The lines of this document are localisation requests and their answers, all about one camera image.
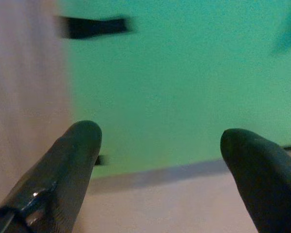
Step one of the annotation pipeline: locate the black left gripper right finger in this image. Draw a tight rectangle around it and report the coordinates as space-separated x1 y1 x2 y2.
220 128 291 233

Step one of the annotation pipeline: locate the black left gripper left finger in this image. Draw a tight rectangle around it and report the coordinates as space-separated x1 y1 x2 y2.
0 120 103 233

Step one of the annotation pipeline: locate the green wall sheet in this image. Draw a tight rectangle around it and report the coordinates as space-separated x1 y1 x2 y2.
53 0 291 180

